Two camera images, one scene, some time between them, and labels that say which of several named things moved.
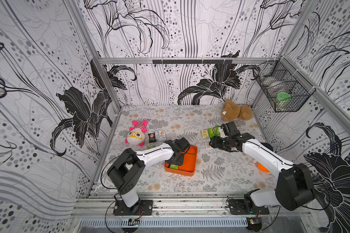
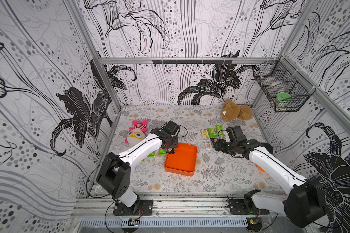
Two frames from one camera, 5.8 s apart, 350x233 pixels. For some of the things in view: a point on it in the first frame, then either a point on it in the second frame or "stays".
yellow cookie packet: [204, 134] stays
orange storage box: [190, 160] stays
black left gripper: [180, 161] -> [174, 145]
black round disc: [268, 146] stays
